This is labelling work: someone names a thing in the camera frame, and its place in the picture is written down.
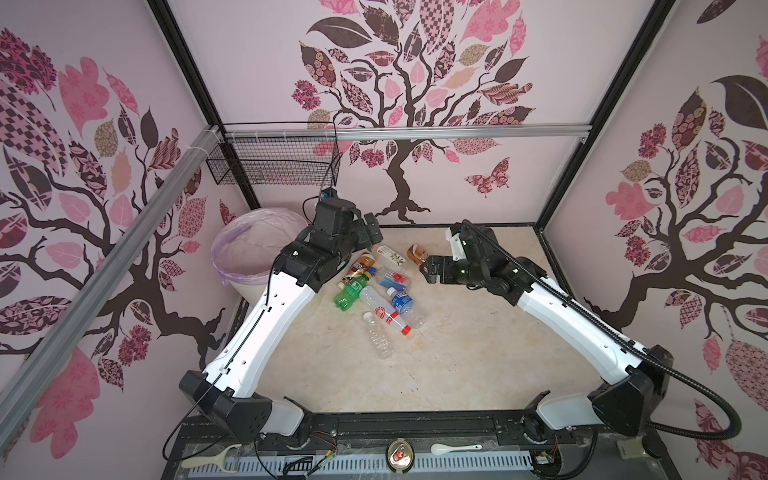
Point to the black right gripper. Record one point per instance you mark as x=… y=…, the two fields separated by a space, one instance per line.
x=432 y=262

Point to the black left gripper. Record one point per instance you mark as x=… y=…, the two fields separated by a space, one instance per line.
x=363 y=239

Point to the Pocari Sweat bottle blue label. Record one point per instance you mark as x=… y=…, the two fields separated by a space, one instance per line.
x=406 y=306

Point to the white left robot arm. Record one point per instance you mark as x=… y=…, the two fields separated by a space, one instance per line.
x=225 y=391

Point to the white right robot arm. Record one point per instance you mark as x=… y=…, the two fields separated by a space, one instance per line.
x=631 y=388

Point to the white bin with pink liner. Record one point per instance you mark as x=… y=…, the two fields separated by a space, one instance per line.
x=244 y=250

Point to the brown Nescafe bottle left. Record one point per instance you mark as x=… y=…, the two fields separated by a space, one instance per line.
x=362 y=264

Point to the brown nescafe bottle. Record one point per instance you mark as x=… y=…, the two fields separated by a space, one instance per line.
x=362 y=264
x=417 y=254

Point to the brown Nescafe bottle right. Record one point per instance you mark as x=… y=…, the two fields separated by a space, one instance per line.
x=417 y=254

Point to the clear Fiji water bottle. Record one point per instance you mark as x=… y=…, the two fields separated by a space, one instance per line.
x=390 y=279

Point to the white flower label tea bottle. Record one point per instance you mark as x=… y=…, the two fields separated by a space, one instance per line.
x=391 y=257

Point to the green Sprite bottle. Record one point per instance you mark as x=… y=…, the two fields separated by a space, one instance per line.
x=351 y=292

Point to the clear unlabelled bottle white cap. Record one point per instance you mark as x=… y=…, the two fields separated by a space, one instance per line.
x=377 y=336

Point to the white plastic spoon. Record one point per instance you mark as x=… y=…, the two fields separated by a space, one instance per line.
x=439 y=449

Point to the silver drink can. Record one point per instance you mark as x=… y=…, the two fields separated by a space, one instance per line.
x=400 y=456

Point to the white vegetable peeler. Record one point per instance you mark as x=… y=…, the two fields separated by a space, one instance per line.
x=224 y=461

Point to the small beige box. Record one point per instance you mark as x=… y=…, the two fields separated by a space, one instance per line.
x=631 y=448

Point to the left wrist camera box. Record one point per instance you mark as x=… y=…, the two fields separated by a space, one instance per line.
x=332 y=213

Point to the black wire basket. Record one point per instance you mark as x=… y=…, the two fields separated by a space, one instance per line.
x=294 y=153

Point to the white slotted cable duct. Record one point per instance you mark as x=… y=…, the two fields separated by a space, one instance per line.
x=360 y=465

